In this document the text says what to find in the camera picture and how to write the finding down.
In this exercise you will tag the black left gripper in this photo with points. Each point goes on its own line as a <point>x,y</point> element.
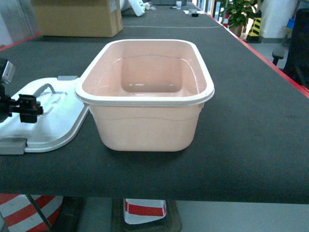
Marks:
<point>26,106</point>

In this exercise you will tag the white box lid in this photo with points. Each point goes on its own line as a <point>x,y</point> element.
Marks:
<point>63,115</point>

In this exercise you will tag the pink plastic storage box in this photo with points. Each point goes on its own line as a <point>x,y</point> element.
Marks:
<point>146,94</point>

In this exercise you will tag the brown cardboard box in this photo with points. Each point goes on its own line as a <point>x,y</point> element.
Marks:
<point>78,18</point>

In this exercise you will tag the left red white cone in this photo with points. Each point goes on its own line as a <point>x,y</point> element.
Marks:
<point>40,213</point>

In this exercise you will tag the red white cone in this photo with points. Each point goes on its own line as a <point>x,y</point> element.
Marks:
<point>140,215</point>
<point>40,213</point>

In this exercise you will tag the right red white cone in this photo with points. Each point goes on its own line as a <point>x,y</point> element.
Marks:
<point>140,215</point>

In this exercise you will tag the white paper cup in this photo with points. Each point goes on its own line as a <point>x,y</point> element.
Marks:
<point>178,4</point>

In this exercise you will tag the potted green plant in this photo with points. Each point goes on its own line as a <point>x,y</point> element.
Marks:
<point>239,11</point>

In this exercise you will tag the yellow black striped bollard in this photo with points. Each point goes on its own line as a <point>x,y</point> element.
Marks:
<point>254,33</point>

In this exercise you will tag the black office chair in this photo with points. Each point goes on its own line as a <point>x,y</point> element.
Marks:
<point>297,63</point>

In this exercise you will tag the red metal table frame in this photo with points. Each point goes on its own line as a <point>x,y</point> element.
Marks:
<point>265,58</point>

